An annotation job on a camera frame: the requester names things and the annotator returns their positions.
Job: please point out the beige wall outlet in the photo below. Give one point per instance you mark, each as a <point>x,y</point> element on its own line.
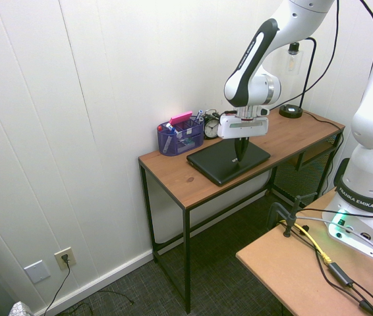
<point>64,258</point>

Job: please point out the black laptop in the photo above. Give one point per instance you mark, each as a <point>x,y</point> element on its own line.
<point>219,164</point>

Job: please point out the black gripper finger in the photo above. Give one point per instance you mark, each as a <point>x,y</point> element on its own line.
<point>244,148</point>
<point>238,148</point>

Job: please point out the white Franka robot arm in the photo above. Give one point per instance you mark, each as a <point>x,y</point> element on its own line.
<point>371,131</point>

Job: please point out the light wooden robot table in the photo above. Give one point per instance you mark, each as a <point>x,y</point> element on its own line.
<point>288,276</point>

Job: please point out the usb adapter dongle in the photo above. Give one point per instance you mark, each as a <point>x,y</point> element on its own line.
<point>341,274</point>

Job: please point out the purple mesh desk organizer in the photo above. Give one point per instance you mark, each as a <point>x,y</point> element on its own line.
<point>180,141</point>

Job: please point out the pink sticky note block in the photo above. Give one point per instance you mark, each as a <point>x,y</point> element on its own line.
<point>181,118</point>

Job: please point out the wooden desk black metal frame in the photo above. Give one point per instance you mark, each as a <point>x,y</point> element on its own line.
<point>173,168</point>

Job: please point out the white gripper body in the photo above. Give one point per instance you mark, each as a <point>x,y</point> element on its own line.
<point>242,129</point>

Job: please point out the black metal clamp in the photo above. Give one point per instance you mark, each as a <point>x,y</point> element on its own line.
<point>288,217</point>

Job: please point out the blue white marker pen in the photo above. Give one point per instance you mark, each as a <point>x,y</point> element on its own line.
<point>199,115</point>
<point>172,128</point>

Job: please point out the white blank wall plate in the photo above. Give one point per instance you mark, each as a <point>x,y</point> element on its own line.
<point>37,272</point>

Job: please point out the black desk lamp with bulb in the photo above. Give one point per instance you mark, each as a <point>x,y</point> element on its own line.
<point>291,111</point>

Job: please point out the white patterned bedding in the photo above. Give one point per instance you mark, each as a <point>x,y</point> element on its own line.
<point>21,309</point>

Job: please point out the black twin bell alarm clock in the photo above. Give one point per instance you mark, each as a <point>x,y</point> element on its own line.
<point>211,128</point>

